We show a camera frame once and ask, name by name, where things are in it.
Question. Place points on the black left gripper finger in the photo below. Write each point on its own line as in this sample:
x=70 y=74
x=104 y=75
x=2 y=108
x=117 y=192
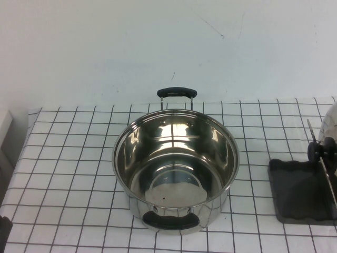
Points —
x=5 y=225

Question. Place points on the stainless steel pot lid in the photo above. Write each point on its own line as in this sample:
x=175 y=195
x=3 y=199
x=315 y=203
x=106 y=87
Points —
x=329 y=124

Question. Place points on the white black-grid tablecloth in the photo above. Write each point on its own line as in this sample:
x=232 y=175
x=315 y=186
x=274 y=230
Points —
x=65 y=184

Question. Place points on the beige box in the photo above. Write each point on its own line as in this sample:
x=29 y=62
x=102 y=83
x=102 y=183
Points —
x=5 y=131

